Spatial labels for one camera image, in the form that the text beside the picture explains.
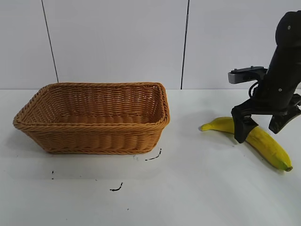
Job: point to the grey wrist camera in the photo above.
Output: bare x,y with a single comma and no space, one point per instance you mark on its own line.
242,75

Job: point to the yellow banana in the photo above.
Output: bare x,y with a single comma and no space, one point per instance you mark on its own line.
265,143

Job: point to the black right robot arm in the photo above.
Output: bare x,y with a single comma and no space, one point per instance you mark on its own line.
289,30

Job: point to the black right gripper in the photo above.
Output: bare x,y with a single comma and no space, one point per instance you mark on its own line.
278,89

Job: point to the woven wicker basket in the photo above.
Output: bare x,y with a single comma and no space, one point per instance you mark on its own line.
94,139

